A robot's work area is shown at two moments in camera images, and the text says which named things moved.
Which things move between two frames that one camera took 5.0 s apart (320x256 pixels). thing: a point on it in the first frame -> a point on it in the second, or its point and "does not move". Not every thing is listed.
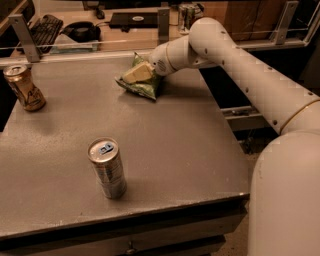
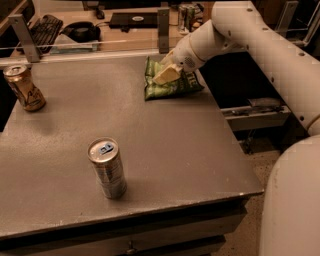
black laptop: [137, 20] does not move
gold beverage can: [28, 93] does not move
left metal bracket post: [29, 49] does not move
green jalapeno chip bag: [148, 87] -> [186, 83]
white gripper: [159, 60] -> [182, 56]
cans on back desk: [187, 14] does not move
